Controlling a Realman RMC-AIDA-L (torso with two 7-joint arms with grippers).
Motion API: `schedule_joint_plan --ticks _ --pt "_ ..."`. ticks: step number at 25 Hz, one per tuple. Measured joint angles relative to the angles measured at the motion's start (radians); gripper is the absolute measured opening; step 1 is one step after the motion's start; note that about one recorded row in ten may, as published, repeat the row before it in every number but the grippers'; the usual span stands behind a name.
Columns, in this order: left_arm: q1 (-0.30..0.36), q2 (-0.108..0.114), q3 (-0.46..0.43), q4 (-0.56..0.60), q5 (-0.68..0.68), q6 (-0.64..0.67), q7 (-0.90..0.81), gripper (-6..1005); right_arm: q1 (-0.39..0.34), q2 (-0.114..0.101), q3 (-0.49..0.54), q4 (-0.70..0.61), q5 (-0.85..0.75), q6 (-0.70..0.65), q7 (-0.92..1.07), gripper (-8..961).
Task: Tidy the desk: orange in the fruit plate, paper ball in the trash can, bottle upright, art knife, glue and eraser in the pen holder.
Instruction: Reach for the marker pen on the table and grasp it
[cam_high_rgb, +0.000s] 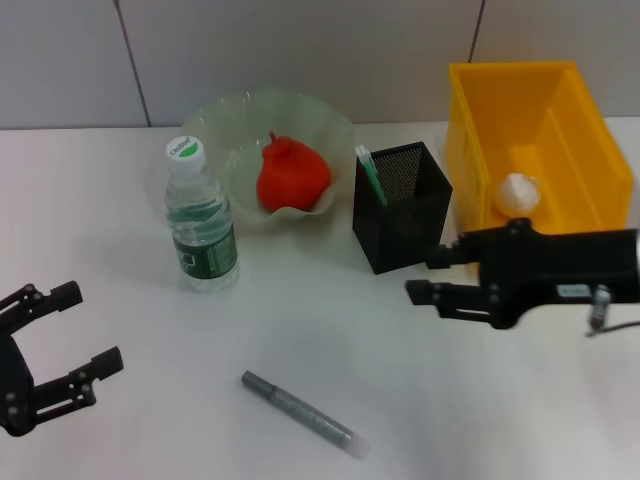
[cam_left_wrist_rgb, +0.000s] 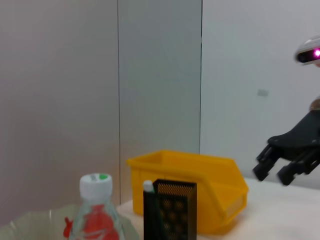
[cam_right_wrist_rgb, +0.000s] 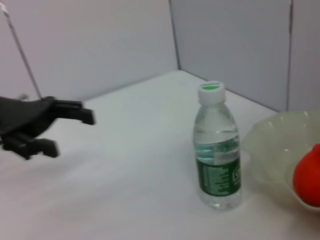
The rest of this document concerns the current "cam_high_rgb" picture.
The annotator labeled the grey marker pen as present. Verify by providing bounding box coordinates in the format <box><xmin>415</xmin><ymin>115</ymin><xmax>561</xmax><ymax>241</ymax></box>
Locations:
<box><xmin>241</xmin><ymin>369</ymin><xmax>370</xmax><ymax>460</ymax></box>

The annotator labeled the yellow plastic bin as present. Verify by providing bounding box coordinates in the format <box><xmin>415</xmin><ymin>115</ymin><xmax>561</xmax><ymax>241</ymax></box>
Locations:
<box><xmin>445</xmin><ymin>60</ymin><xmax>633</xmax><ymax>274</ymax></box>

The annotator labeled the clear green-label water bottle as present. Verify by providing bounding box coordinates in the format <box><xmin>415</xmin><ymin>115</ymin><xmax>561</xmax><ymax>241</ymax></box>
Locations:
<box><xmin>164</xmin><ymin>134</ymin><xmax>241</xmax><ymax>295</ymax></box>

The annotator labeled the pale green glass fruit bowl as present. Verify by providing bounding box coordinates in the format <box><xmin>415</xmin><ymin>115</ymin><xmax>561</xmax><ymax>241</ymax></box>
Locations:
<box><xmin>180</xmin><ymin>88</ymin><xmax>357</xmax><ymax>234</ymax></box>

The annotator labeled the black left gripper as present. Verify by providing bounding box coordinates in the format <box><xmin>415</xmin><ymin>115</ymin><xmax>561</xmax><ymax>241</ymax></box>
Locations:
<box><xmin>0</xmin><ymin>281</ymin><xmax>125</xmax><ymax>437</ymax></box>

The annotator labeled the grey right gripper cable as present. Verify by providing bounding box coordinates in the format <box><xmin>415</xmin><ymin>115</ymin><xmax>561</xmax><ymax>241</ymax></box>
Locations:
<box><xmin>584</xmin><ymin>284</ymin><xmax>640</xmax><ymax>339</ymax></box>

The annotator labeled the black mesh pen holder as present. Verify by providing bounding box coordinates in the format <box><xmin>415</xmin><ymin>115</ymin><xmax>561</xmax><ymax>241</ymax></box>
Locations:
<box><xmin>352</xmin><ymin>141</ymin><xmax>454</xmax><ymax>276</ymax></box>

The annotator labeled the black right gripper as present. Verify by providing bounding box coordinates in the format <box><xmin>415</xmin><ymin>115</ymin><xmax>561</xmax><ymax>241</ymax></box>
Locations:
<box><xmin>404</xmin><ymin>218</ymin><xmax>640</xmax><ymax>330</ymax></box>

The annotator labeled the green utility knife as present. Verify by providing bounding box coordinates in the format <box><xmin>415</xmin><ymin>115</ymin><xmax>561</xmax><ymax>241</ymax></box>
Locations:
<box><xmin>354</xmin><ymin>144</ymin><xmax>389</xmax><ymax>206</ymax></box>

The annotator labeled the red-orange orange fruit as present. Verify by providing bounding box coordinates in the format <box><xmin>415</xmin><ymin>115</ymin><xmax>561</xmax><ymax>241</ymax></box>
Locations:
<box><xmin>256</xmin><ymin>130</ymin><xmax>333</xmax><ymax>212</ymax></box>

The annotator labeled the white paper ball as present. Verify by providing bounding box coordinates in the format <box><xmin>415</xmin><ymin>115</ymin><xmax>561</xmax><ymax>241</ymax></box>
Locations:
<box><xmin>494</xmin><ymin>172</ymin><xmax>544</xmax><ymax>220</ymax></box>

